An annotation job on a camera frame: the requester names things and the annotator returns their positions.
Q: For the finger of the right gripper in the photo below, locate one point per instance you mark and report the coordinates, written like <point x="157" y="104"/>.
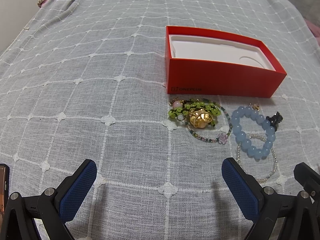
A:
<point x="308" y="178"/>

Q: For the red cardboard box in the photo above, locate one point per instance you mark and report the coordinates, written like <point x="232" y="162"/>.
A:
<point x="213" y="62"/>

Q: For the grey checked bed blanket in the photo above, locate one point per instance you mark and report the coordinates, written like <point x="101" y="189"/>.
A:
<point x="86" y="80"/>

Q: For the purple pillow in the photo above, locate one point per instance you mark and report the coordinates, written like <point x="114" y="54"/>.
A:
<point x="315" y="30"/>

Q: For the gold earring with chain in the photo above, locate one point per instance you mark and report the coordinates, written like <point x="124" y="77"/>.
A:
<point x="254" y="106"/>

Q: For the black hair claw clip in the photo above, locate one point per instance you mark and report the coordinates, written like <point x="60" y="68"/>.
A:
<point x="275" y="120"/>

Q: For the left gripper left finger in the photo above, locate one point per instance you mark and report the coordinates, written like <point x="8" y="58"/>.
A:
<point x="54" y="207"/>

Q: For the brown object at edge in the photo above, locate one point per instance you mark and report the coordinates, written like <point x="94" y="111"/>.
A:
<point x="4" y="186"/>

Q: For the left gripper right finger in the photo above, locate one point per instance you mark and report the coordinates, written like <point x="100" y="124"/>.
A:
<point x="263" y="206"/>

